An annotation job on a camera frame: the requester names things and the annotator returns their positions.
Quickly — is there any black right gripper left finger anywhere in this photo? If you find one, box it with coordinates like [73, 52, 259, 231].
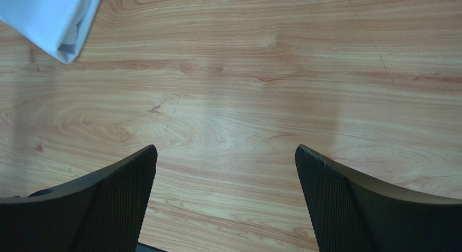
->
[1, 145, 158, 251]

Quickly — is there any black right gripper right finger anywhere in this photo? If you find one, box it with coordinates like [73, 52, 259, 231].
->
[295, 145, 461, 251]

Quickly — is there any white t shirt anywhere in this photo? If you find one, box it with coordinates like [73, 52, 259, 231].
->
[1, 0, 102, 64]

